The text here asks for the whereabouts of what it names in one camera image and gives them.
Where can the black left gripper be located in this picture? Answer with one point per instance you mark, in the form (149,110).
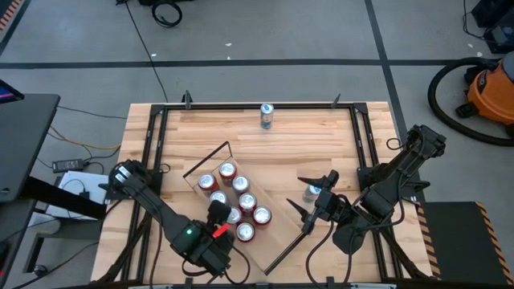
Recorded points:
(219,212)

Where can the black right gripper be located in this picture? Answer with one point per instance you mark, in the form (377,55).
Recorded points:
(327,204)

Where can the blue silver energy drink can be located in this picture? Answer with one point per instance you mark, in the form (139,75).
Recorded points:
(310,194)
(266,109)

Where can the silver diet cola can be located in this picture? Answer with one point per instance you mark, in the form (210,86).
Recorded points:
(240,183)
(218,196)

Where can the wooden shelf black end frames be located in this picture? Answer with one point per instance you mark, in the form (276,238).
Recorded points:
(277,245)

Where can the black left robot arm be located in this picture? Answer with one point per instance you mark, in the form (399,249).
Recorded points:
(168,221)

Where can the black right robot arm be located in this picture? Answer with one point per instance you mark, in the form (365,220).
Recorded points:
(395,170)

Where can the red clip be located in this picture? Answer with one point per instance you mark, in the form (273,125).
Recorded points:
(221,231)

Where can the black table clamp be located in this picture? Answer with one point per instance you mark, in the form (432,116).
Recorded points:
(188,283)
(187,99)
(330,282)

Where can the black mat hazard stripes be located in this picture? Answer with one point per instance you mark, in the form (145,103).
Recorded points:
(10,12)
(454,241)

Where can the white box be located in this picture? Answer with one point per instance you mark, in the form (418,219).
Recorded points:
(72,182)

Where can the black power adapter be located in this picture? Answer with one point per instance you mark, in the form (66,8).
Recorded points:
(66,165)

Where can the orange shop vacuum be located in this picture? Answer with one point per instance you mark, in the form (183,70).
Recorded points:
(431,94)
(490,92)

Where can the black desk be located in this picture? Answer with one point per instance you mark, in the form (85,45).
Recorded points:
(24,140)

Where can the black laptop screen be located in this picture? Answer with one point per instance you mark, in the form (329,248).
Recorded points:
(8,94)

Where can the black equipment case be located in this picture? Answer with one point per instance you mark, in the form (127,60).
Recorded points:
(498,36)

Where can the black metal table frame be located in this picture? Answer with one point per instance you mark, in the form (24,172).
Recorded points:
(241,106)

